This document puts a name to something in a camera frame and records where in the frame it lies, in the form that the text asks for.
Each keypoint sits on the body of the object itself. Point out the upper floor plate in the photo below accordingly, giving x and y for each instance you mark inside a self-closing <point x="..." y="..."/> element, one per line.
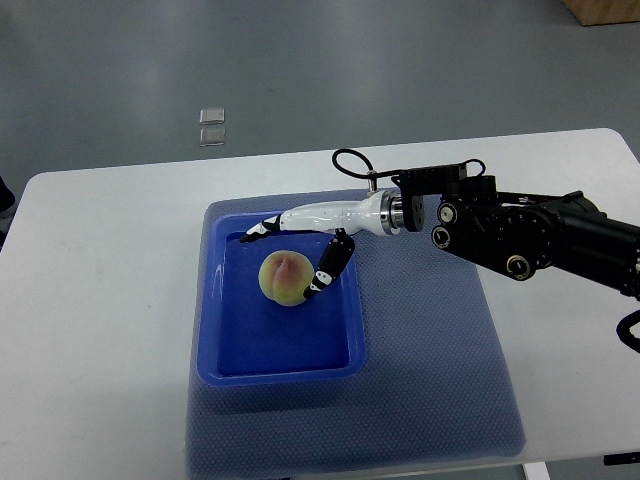
<point x="212" y="115"/>

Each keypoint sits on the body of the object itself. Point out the black object at left edge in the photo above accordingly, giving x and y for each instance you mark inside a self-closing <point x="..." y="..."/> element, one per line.
<point x="7" y="210"/>

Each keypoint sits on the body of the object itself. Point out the black clamp at table edge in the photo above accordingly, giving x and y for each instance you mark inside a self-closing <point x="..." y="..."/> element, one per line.
<point x="622" y="459"/>

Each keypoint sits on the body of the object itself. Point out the blue plastic tray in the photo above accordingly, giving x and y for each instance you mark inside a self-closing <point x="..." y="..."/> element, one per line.
<point x="280" y="310"/>

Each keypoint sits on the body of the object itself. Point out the lower floor plate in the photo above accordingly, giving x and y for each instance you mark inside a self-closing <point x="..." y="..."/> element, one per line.
<point x="212" y="136"/>

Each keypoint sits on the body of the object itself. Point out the grey mesh mat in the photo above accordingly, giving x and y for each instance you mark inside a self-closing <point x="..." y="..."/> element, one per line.
<point x="396" y="362"/>

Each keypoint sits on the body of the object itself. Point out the white table leg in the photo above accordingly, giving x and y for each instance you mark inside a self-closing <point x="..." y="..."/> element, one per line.
<point x="536" y="471"/>

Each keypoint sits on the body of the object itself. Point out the peach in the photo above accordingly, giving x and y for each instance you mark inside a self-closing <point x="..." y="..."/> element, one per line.
<point x="283" y="277"/>

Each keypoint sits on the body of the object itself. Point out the wooden box corner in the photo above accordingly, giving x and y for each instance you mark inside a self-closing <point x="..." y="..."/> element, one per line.
<point x="604" y="12"/>

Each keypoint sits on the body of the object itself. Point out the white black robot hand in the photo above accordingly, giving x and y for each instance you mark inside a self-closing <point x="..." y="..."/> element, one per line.
<point x="380" y="213"/>

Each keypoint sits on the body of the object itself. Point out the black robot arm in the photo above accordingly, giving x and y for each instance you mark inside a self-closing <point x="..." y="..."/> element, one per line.
<point x="518" y="234"/>

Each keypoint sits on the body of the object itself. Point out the floor plate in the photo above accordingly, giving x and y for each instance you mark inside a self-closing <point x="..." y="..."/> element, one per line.
<point x="212" y="115"/>
<point x="212" y="136"/>

